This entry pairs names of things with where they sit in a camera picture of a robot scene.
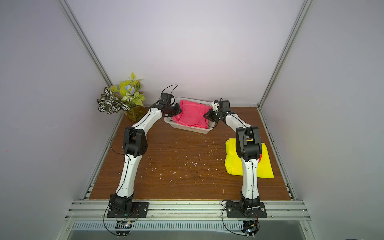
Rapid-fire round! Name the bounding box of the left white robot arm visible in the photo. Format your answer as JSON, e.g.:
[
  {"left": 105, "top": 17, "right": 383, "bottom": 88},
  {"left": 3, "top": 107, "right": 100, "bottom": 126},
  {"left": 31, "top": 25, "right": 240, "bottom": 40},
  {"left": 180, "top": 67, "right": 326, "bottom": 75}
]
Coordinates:
[{"left": 109, "top": 93, "right": 182, "bottom": 217}]

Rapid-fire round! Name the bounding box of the pink raincoat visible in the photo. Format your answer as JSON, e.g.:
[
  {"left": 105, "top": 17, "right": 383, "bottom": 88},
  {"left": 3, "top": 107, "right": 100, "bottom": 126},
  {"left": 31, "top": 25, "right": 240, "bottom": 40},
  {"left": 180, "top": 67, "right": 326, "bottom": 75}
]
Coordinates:
[{"left": 172, "top": 100, "right": 212, "bottom": 129}]

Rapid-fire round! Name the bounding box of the left controller board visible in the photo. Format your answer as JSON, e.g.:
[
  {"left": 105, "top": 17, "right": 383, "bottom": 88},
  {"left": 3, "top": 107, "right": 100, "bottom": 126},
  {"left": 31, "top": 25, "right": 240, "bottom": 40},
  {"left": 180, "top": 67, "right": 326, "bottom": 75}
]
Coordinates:
[{"left": 114, "top": 221, "right": 133, "bottom": 237}]

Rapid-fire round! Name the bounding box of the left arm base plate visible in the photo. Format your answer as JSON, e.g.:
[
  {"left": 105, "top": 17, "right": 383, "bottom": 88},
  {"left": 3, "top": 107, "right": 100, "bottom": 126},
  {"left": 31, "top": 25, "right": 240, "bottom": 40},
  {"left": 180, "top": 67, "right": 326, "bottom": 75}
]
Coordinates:
[{"left": 107, "top": 202, "right": 150, "bottom": 219}]

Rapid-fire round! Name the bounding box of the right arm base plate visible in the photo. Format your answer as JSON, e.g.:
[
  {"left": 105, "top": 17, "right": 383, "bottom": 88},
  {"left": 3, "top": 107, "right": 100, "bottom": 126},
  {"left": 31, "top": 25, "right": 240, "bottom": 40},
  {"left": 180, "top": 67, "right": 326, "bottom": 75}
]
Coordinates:
[{"left": 222, "top": 201, "right": 268, "bottom": 219}]

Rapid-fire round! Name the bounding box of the right controller board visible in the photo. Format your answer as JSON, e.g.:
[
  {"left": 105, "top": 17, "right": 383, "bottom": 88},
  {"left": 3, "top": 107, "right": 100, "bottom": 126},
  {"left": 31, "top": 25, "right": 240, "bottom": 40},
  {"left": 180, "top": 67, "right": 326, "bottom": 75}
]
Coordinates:
[{"left": 242, "top": 219, "right": 260, "bottom": 238}]

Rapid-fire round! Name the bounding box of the yellow duck folded raincoat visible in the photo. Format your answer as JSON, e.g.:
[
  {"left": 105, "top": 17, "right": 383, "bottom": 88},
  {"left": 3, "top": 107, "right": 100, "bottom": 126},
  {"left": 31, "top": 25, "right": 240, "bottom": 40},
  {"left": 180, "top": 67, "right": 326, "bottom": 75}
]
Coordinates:
[{"left": 225, "top": 139, "right": 274, "bottom": 179}]

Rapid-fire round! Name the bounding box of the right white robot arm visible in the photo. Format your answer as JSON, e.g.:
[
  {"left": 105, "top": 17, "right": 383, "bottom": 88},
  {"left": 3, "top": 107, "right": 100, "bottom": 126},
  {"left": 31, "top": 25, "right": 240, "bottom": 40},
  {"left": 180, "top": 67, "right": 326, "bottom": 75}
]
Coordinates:
[{"left": 204, "top": 100, "right": 263, "bottom": 216}]

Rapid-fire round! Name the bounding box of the aluminium front rail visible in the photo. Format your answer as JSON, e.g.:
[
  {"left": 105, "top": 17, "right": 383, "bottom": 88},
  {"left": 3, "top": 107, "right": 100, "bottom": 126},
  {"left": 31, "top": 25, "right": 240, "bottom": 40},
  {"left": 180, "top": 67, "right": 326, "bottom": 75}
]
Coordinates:
[{"left": 56, "top": 200, "right": 319, "bottom": 240}]

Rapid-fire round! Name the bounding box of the controller board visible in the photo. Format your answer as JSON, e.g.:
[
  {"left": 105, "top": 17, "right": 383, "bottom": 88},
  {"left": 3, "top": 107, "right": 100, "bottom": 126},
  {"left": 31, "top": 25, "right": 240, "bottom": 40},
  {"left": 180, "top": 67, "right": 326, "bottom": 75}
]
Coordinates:
[
  {"left": 114, "top": 221, "right": 133, "bottom": 237},
  {"left": 242, "top": 219, "right": 260, "bottom": 238}
]

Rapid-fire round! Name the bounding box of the artificial plant in vase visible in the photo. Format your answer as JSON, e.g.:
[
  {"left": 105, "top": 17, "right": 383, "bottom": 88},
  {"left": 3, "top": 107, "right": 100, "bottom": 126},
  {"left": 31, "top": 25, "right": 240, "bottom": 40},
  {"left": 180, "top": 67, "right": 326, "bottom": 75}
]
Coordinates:
[{"left": 97, "top": 73, "right": 146, "bottom": 123}]

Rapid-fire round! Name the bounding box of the white plastic basket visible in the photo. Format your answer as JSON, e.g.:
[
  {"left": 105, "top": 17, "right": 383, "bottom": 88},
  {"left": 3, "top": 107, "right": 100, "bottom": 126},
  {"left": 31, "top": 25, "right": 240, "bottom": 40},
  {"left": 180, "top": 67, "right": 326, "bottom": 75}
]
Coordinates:
[{"left": 164, "top": 97, "right": 215, "bottom": 134}]

